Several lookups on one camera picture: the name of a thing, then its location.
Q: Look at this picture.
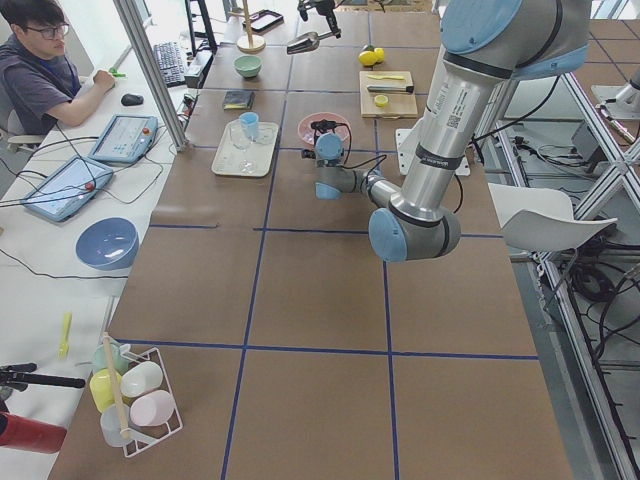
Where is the far teach pendant tablet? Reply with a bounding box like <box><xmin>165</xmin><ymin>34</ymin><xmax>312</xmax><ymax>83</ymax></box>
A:
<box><xmin>89</xmin><ymin>115</ymin><xmax>159</xmax><ymax>165</ymax></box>

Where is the grey cup in rack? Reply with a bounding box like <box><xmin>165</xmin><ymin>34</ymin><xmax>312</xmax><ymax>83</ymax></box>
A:
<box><xmin>100</xmin><ymin>404</ymin><xmax>132</xmax><ymax>447</ymax></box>

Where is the black tripod handle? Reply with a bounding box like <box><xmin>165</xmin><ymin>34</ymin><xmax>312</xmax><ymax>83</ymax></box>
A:
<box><xmin>1</xmin><ymin>363</ymin><xmax>86</xmax><ymax>392</ymax></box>

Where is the yellow plastic fork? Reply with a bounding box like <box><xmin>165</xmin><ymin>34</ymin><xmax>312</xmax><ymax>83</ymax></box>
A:
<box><xmin>58</xmin><ymin>312</ymin><xmax>73</xmax><ymax>360</ymax></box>

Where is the red cylinder object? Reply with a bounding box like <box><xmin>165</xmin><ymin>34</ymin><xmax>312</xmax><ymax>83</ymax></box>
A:
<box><xmin>1</xmin><ymin>412</ymin><xmax>67</xmax><ymax>454</ymax></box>

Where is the black tray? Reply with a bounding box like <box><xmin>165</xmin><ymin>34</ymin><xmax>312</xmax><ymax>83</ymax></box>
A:
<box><xmin>249</xmin><ymin>9</ymin><xmax>284</xmax><ymax>34</ymax></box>

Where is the pink bowl of ice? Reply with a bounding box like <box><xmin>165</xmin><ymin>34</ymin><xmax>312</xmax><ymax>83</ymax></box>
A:
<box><xmin>298</xmin><ymin>112</ymin><xmax>350</xmax><ymax>146</ymax></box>

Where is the seated person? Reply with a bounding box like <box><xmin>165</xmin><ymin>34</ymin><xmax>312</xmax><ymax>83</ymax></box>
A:
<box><xmin>1</xmin><ymin>1</ymin><xmax>116</xmax><ymax>135</ymax></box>

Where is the aluminium frame post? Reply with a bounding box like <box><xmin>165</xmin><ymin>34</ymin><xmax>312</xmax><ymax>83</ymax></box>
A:
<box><xmin>113</xmin><ymin>0</ymin><xmax>188</xmax><ymax>152</ymax></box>

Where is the wooden cutting board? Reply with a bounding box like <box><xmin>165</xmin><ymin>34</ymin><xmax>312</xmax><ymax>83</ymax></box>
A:
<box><xmin>359</xmin><ymin>71</ymin><xmax>418</xmax><ymax>118</ymax></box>

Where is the black computer mouse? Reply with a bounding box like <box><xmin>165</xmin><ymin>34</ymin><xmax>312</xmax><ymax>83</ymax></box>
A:
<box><xmin>121</xmin><ymin>93</ymin><xmax>144</xmax><ymax>106</ymax></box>

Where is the light blue plastic cup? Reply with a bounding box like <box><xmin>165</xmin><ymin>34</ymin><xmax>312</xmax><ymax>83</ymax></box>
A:
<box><xmin>239</xmin><ymin>111</ymin><xmax>259</xmax><ymax>142</ymax></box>

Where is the yellow plastic knife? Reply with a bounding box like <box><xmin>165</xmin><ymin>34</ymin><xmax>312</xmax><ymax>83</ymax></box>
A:
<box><xmin>366</xmin><ymin>74</ymin><xmax>406</xmax><ymax>82</ymax></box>

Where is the near teach pendant tablet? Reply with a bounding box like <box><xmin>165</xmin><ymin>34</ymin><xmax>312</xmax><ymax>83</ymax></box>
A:
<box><xmin>20</xmin><ymin>155</ymin><xmax>114</xmax><ymax>222</ymax></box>

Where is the cream serving tray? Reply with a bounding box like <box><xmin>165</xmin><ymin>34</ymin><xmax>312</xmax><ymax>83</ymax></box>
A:
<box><xmin>211</xmin><ymin>120</ymin><xmax>280</xmax><ymax>178</ymax></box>

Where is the lemon half slice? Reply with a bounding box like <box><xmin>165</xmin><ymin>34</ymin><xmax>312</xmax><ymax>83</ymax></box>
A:
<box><xmin>374</xmin><ymin>94</ymin><xmax>389</xmax><ymax>108</ymax></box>

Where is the green ceramic bowl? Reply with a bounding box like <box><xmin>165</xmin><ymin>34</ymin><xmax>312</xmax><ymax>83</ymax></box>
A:
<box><xmin>234</xmin><ymin>55</ymin><xmax>262</xmax><ymax>79</ymax></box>

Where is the teach pendant tablet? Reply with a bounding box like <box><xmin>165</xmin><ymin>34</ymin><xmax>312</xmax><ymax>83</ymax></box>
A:
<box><xmin>89</xmin><ymin>115</ymin><xmax>159</xmax><ymax>165</ymax></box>
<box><xmin>20</xmin><ymin>155</ymin><xmax>114</xmax><ymax>222</ymax></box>

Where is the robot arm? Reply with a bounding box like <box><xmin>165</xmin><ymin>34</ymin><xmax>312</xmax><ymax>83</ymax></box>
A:
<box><xmin>314</xmin><ymin>1</ymin><xmax>591</xmax><ymax>262</ymax></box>

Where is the clear wine glass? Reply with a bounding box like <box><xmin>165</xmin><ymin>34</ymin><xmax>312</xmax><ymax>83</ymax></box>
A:
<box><xmin>229</xmin><ymin>120</ymin><xmax>255</xmax><ymax>174</ymax></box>

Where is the metal ice scoop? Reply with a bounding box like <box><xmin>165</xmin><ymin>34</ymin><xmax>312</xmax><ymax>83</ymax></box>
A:
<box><xmin>286</xmin><ymin>31</ymin><xmax>335</xmax><ymax>55</ymax></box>

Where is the green cup in rack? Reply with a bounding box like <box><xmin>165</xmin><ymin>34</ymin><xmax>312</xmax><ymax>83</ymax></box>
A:
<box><xmin>92</xmin><ymin>342</ymin><xmax>129</xmax><ymax>375</ymax></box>

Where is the white cup in rack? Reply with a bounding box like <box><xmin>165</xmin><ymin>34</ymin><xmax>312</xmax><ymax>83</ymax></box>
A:
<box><xmin>120</xmin><ymin>361</ymin><xmax>164</xmax><ymax>398</ymax></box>

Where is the blue bowl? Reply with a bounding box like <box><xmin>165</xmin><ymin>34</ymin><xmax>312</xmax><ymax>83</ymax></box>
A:
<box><xmin>75</xmin><ymin>217</ymin><xmax>139</xmax><ymax>271</ymax></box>

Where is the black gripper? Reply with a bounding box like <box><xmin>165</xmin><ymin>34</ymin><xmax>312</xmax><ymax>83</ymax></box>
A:
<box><xmin>301</xmin><ymin>120</ymin><xmax>345</xmax><ymax>159</ymax></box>
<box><xmin>297</xmin><ymin>0</ymin><xmax>342</xmax><ymax>39</ymax></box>

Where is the wooden stand with base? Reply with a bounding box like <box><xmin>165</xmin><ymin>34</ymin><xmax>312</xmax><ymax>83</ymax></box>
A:
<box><xmin>231</xmin><ymin>0</ymin><xmax>266</xmax><ymax>54</ymax></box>

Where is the pink cup in rack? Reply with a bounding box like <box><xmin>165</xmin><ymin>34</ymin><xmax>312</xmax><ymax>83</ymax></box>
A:
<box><xmin>130</xmin><ymin>390</ymin><xmax>176</xmax><ymax>426</ymax></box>

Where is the white wire cup rack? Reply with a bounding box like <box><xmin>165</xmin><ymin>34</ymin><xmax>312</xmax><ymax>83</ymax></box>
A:
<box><xmin>97</xmin><ymin>336</ymin><xmax>183</xmax><ymax>458</ymax></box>

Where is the yellow cup in rack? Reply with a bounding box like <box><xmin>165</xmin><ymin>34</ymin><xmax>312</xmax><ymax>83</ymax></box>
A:
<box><xmin>89</xmin><ymin>368</ymin><xmax>115</xmax><ymax>413</ymax></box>

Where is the whole yellow lemon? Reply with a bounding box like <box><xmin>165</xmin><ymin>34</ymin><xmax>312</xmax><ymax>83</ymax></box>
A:
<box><xmin>358</xmin><ymin>50</ymin><xmax>378</xmax><ymax>67</ymax></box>

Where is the black keyboard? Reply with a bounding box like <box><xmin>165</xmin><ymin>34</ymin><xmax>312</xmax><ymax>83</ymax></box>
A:
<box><xmin>153</xmin><ymin>42</ymin><xmax>187</xmax><ymax>87</ymax></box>

